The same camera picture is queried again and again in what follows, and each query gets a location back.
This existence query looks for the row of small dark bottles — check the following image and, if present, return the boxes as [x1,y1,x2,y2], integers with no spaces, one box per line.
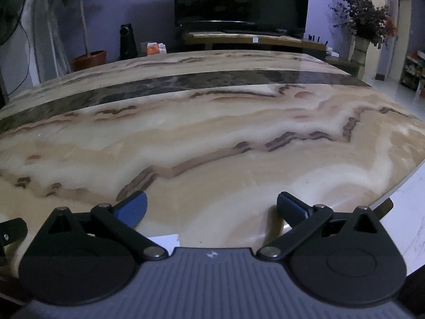
[307,33,330,46]

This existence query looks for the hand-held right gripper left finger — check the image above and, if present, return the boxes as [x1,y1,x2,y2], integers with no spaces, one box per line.
[31,191,170,262]

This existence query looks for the potted tree in terracotta pot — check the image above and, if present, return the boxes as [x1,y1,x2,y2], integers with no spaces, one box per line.
[40,0,112,73]

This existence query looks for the black fan cable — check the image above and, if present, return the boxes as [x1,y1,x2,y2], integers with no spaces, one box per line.
[7,20,31,98]

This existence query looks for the orange tissue pack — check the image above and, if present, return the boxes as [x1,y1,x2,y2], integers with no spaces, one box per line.
[145,42,168,57]

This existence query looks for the wooden television stand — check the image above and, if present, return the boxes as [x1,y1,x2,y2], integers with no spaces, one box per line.
[181,31,328,61]

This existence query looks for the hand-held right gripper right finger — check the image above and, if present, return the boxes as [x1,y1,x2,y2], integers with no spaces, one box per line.
[257,191,397,261]

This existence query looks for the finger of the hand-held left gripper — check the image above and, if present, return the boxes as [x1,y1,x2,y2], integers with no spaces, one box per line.
[0,217,29,250]

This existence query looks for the dried flowers in vase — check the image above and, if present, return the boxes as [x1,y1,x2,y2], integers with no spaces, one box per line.
[329,0,399,64]

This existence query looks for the cluttered storage shelf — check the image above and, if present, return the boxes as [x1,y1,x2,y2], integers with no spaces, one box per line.
[399,50,425,92]

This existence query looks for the translucent white curtain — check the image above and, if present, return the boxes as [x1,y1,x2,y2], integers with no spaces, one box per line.
[31,0,72,83]

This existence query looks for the black television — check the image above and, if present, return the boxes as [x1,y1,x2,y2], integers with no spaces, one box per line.
[173,0,311,39]

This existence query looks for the black speaker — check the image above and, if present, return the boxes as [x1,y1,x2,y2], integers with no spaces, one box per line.
[118,23,138,59]

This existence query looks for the black standing fan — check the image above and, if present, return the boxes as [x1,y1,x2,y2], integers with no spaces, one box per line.
[0,0,28,47]

